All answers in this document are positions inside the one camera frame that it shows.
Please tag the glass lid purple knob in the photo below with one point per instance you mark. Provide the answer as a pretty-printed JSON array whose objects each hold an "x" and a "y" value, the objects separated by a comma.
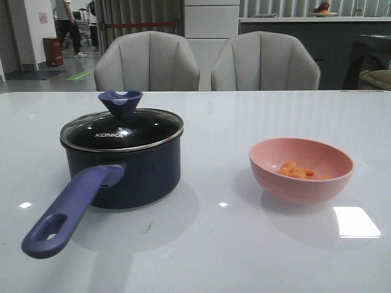
[{"x": 122, "y": 127}]

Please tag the orange ham slices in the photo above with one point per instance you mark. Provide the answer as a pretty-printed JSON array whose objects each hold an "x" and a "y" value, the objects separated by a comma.
[{"x": 292, "y": 170}]

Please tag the pink plastic bowl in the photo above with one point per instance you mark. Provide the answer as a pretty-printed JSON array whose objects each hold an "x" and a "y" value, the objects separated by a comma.
[{"x": 267, "y": 157}]

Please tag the left grey upholstered chair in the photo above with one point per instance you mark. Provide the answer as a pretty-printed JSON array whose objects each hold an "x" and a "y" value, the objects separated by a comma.
[{"x": 149, "y": 61}]

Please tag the grey upholstered chair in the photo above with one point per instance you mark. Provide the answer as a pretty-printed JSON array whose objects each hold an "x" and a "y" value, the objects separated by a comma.
[
  {"x": 149, "y": 61},
  {"x": 264, "y": 61}
]

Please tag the right grey upholstered chair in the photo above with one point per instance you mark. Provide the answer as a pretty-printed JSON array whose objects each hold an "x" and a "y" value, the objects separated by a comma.
[{"x": 264, "y": 61}]

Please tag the white cabinet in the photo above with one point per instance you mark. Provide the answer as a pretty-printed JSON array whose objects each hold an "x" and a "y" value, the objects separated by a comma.
[{"x": 207, "y": 24}]

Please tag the red barrier belt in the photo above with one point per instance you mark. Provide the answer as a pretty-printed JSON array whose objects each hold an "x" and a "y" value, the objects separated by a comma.
[{"x": 141, "y": 25}]

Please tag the dark grey counter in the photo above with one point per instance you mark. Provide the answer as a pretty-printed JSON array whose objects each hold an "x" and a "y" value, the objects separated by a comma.
[{"x": 329, "y": 40}]

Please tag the red trash bin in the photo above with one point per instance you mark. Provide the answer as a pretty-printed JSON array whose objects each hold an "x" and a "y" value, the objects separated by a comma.
[{"x": 53, "y": 51}]

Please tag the walking person in background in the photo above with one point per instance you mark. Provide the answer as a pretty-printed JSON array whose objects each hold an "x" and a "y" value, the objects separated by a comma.
[{"x": 67, "y": 25}]

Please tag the fruit plate on counter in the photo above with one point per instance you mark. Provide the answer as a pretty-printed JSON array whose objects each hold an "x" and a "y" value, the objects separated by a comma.
[{"x": 323, "y": 10}]

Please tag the olive cushion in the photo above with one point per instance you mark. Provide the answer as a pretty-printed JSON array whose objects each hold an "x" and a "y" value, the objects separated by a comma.
[{"x": 379, "y": 79}]

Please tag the dark blue saucepan purple handle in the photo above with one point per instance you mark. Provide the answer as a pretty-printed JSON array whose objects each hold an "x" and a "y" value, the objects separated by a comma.
[{"x": 121, "y": 180}]

